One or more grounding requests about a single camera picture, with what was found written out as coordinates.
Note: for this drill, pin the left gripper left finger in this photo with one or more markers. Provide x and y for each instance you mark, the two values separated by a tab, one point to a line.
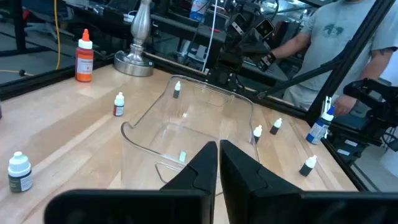
192	186

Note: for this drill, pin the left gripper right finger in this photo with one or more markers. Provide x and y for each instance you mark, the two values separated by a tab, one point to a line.
248	193

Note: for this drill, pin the small purple-label dropper bottle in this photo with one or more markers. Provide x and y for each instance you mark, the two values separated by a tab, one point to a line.
306	169

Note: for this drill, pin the small white-capped dropper bottle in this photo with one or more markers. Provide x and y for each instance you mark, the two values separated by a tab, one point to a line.
257	131
275	129
176	93

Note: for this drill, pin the large blue-capped coloring bottle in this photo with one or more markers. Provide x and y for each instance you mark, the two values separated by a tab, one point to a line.
317	130

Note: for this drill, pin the small red-label dropper bottle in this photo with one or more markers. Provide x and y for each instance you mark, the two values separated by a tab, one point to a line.
118	109

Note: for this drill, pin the large red-capped coloring bottle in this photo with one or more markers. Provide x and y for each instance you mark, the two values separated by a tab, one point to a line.
84	65

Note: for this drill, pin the small green-label dropper bottle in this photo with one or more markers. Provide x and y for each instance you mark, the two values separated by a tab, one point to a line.
19	180

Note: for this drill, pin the clear plastic bin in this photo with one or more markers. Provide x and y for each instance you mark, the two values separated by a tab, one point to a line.
140	155

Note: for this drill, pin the person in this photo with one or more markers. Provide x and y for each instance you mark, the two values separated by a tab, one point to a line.
329	37

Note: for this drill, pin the silver table lamp white shade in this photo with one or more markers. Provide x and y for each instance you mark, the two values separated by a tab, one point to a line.
133	63

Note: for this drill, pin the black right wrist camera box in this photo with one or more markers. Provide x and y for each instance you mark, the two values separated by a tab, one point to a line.
265	28

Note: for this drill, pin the black aluminium table frame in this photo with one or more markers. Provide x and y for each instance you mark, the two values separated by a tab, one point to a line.
31	82

